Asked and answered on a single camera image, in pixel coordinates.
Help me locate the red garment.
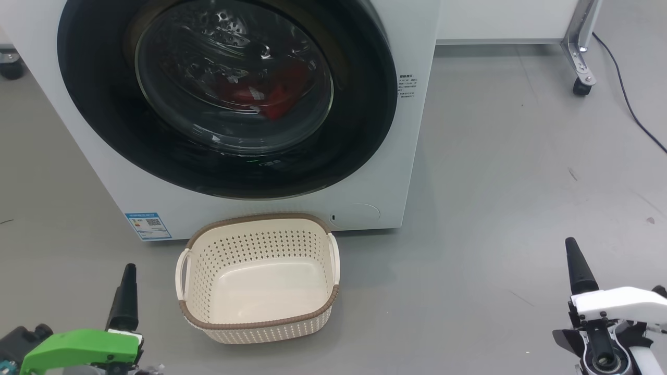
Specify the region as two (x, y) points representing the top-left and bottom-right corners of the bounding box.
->
(216, 60), (311, 121)

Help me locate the white partition panel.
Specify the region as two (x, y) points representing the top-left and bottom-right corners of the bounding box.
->
(435, 0), (582, 45)

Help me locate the perforated steel washer drum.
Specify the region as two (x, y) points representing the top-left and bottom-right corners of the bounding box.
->
(151, 0), (326, 149)

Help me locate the white front-load washing machine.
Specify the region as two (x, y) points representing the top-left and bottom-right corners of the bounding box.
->
(0, 0), (441, 241)

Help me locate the black caster wheel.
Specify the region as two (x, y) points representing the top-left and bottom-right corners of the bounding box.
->
(0, 49), (25, 80)

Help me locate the thin black floor cable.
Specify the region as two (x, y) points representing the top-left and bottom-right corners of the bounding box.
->
(591, 32), (667, 155)

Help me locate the blue energy label sticker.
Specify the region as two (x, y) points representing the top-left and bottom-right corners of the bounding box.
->
(125, 212), (172, 241)

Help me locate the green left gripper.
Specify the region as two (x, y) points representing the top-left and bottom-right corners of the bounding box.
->
(20, 263), (144, 375)

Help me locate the metal frame leg with caster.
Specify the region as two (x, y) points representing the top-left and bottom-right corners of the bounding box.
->
(560, 0), (602, 97)

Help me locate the round white filter cover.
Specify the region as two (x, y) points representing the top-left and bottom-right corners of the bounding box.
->
(329, 203), (381, 229)

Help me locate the cream perforated laundry basket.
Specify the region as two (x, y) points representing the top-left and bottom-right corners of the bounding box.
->
(176, 212), (341, 344)

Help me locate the black round glass washer door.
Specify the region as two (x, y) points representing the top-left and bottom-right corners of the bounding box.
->
(56, 0), (399, 200)

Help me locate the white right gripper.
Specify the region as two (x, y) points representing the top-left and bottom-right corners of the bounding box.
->
(565, 237), (667, 334)

